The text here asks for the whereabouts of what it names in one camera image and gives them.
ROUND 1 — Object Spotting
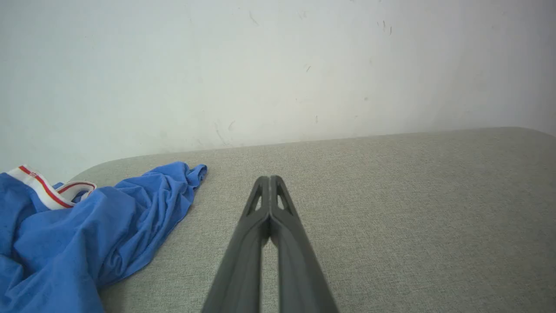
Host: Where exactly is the blue and white shirt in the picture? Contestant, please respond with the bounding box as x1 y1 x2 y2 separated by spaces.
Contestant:
0 162 208 313

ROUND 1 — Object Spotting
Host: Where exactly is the grey fabric sofa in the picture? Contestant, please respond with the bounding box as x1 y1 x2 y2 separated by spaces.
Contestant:
67 127 556 313

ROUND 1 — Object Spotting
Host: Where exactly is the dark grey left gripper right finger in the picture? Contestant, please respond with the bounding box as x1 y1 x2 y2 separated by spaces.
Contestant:
269 175 340 313

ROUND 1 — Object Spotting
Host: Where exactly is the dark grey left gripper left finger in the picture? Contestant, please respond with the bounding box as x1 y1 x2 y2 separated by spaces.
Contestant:
201 176 271 313

